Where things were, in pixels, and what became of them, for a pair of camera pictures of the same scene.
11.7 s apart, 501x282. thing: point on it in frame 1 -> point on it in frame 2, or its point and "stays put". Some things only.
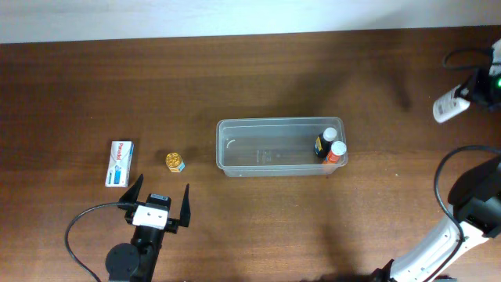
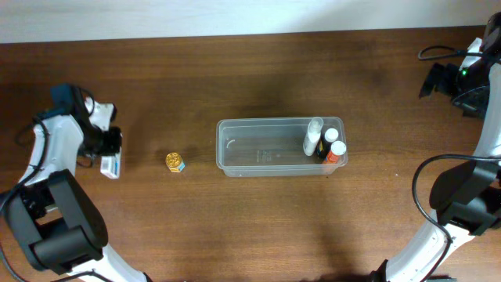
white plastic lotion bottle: x=447 y=105 -> x=314 y=131
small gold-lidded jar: x=174 y=162 stays put
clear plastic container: x=275 y=146 stays put
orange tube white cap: x=338 y=148 stays put
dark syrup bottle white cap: x=324 y=141 stays put
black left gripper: x=172 y=224 -> x=110 y=139
